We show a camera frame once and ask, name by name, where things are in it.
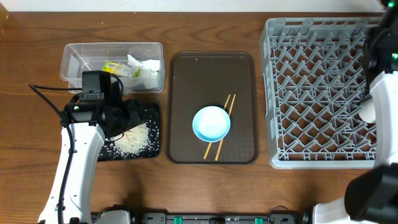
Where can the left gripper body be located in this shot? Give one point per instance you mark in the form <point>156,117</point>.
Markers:
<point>133,112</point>

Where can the food crumbs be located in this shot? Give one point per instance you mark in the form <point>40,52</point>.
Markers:
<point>137,143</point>

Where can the yellow snack wrapper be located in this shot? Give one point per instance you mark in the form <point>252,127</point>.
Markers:
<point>121,69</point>

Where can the white napkin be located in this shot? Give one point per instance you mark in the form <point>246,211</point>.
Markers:
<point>148,70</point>

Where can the light blue bowl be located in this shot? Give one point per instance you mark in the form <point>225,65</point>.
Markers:
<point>198,125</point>

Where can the green cup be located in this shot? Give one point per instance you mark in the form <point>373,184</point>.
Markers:
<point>368,112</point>

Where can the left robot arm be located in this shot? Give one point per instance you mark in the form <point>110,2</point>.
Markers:
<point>86,126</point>

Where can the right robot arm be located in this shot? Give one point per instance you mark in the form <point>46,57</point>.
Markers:
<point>372,197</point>

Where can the grey dishwasher rack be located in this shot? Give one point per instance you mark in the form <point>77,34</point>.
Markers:
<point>314,87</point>

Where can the black bin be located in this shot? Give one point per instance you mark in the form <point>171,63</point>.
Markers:
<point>151,113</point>

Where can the clear plastic bin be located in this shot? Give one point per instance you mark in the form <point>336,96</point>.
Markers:
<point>81,57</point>

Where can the brown serving tray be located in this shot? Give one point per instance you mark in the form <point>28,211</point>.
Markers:
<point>200,79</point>

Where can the left wooden chopstick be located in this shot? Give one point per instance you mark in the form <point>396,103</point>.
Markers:
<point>215,124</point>

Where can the wooden chopstick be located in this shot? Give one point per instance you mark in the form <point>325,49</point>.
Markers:
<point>215,124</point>
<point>227,129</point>

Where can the right wooden chopstick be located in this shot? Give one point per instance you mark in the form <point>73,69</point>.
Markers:
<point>227,129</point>

